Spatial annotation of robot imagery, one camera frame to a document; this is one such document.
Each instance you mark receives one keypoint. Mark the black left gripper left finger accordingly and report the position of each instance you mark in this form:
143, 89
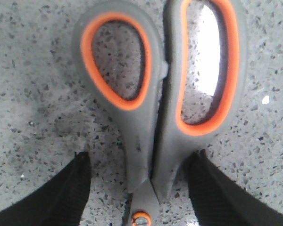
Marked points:
59, 202

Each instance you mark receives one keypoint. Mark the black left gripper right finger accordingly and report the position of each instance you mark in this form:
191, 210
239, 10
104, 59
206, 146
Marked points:
219, 201

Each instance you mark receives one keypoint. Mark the grey orange handled scissors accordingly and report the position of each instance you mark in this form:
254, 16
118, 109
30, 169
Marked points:
156, 139

